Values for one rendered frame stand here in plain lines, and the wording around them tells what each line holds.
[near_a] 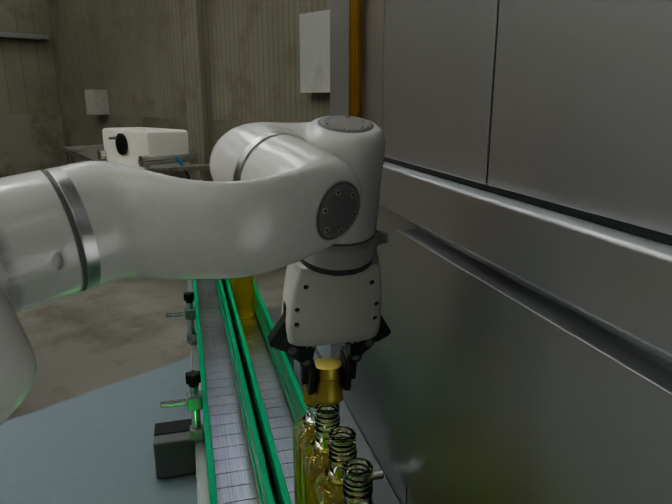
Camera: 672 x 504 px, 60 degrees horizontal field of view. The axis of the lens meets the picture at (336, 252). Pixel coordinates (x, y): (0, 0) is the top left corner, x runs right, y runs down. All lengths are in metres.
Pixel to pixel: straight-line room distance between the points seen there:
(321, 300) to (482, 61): 0.28
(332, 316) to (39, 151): 8.92
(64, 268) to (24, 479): 1.02
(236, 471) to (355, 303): 0.54
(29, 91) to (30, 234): 9.03
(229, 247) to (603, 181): 0.27
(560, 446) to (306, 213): 0.26
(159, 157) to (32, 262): 4.76
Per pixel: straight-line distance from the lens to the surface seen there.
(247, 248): 0.39
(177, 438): 1.24
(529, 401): 0.51
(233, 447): 1.11
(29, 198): 0.39
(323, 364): 0.66
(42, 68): 9.48
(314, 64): 4.73
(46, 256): 0.38
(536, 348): 0.49
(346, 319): 0.59
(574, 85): 0.49
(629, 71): 0.45
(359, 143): 0.50
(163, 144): 5.15
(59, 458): 1.42
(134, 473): 1.32
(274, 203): 0.39
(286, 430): 1.14
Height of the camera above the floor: 1.48
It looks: 15 degrees down
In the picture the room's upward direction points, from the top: straight up
